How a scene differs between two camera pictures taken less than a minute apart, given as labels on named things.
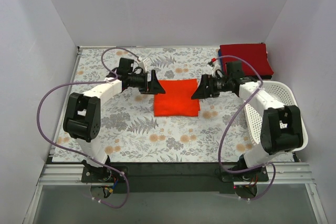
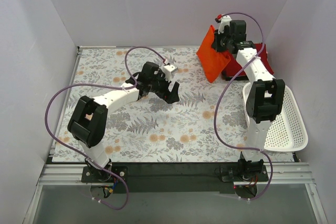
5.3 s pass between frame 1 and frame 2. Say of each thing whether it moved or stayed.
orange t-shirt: moved
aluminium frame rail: stayed
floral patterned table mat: stayed
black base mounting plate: stayed
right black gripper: moved
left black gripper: moved
